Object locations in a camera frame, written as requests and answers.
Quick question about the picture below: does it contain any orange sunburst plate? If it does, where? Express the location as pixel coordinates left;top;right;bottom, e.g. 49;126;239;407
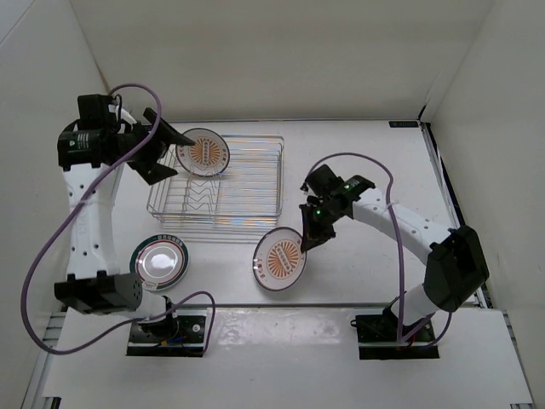
175;128;231;178
252;227;307;292

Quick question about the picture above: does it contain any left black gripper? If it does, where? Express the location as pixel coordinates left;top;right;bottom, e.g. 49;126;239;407
114;108;194;185

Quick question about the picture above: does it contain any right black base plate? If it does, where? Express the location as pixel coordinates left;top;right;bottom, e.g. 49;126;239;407
350;314;439;360

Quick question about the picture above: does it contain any green rimmed white plate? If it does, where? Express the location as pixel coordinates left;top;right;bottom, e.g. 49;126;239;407
129;233;190;292

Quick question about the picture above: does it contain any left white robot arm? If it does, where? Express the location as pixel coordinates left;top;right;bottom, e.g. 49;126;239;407
54;94;191;341

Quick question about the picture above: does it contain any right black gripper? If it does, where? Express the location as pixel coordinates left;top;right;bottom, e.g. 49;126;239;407
299;202;344;253

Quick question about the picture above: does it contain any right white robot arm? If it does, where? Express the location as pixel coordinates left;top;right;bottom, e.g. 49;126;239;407
300;164;490;341

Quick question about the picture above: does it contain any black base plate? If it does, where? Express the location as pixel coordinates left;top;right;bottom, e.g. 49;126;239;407
125;309;209;358
350;314;439;360

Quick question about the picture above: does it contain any small dark wall label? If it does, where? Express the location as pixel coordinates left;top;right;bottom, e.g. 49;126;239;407
388;120;419;129

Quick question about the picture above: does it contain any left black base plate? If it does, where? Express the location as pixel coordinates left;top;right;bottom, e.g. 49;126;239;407
125;309;209;358

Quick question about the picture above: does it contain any chrome wire dish rack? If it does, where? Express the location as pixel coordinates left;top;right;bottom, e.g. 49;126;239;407
146;135;284;228

